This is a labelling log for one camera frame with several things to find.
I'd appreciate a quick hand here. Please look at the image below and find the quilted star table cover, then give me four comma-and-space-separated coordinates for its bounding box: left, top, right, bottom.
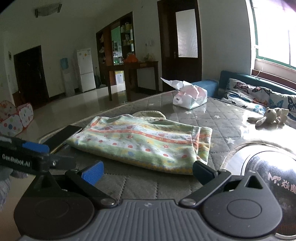
37, 89, 296, 209

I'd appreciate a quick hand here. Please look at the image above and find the butterfly print pillow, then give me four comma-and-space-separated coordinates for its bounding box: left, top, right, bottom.
266, 90, 296, 121
221, 78, 272, 114

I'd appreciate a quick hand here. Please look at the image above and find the polka dot play tent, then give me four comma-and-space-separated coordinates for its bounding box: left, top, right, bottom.
0, 100, 34, 135

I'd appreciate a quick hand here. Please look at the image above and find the dark wooden entrance door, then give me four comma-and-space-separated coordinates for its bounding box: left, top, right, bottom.
13, 46, 49, 103

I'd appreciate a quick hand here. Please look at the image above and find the dark wooden shelf cabinet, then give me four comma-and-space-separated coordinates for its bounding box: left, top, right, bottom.
96, 11, 134, 87

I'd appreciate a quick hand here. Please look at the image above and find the green framed window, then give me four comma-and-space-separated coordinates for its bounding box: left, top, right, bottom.
251, 0, 296, 70

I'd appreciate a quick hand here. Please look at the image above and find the white refrigerator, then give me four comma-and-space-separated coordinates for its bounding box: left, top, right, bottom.
76, 48, 96, 93

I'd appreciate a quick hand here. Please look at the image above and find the pink white plastic bag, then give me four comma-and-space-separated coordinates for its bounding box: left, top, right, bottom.
160, 77, 208, 110

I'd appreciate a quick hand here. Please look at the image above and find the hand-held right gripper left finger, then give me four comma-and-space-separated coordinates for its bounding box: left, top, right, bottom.
30, 160, 117, 208

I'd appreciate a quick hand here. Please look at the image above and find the round dark tin lid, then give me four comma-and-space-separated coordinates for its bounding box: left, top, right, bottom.
220, 141, 296, 239

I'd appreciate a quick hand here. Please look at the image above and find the dark wooden glass door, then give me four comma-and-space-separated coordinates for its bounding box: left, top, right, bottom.
157, 0, 203, 92

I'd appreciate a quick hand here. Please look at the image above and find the white water dispenser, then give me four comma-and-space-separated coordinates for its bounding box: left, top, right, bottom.
60, 58, 75, 95

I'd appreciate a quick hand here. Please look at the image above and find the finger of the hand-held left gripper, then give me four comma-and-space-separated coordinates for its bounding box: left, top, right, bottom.
49, 153, 77, 171
0, 136, 51, 154

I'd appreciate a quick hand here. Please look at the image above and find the ceiling light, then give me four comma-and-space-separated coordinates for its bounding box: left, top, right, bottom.
35, 3, 62, 17

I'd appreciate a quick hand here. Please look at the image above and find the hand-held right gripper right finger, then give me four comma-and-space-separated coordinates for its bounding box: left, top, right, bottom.
179, 160, 266, 208

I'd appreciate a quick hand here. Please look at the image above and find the patterned pastel baby garment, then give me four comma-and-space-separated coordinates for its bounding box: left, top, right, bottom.
67, 111, 213, 175

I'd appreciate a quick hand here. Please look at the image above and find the white plush bunny toy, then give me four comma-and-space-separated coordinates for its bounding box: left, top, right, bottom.
248, 107, 289, 127

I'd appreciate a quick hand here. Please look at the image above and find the dark wooden console table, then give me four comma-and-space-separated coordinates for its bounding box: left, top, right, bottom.
105, 61, 160, 102

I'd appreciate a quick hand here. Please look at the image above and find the black smartphone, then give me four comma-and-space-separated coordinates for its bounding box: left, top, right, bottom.
37, 125, 83, 154

